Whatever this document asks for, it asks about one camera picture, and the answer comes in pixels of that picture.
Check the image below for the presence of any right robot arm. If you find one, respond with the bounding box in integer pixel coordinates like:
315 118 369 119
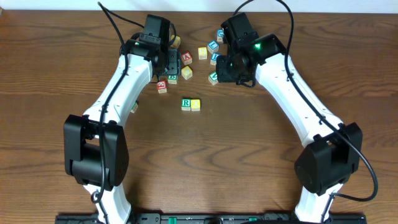
216 32 363 223

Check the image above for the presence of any yellow O letter block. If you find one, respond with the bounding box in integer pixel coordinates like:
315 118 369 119
190 99 201 111

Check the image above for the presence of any green R letter block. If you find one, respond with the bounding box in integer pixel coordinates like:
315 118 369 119
181 98 191 111

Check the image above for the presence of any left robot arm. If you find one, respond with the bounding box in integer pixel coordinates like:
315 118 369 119
63 40 181 223

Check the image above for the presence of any blue L block lower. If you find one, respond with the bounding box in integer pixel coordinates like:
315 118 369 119
210 53 220 65

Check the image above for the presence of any green 4 number block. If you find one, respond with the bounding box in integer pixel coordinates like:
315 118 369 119
130 101 139 113

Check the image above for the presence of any blue D block top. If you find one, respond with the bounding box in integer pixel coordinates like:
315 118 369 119
216 29 224 43

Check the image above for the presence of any yellow block beside Z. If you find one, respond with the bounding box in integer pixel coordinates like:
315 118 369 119
171 35 181 49

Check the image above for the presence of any red A letter block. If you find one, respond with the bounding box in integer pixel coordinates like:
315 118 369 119
181 51 193 66

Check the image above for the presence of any green B letter block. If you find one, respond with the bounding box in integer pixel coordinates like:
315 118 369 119
167 75 178 85

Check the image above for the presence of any yellow S letter block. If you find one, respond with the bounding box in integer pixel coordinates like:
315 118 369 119
198 47 208 60

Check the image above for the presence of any blue l block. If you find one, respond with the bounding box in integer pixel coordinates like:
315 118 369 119
210 53 220 65
207 40 220 54

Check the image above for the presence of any blue L block upper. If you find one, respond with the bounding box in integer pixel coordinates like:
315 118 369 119
207 40 220 54

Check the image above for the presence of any green V block centre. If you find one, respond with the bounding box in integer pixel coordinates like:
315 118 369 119
208 72 218 85

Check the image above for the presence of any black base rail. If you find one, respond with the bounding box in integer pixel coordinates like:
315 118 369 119
55 212 368 224

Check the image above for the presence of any yellow C letter block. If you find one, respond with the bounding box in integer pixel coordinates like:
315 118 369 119
181 65 193 80

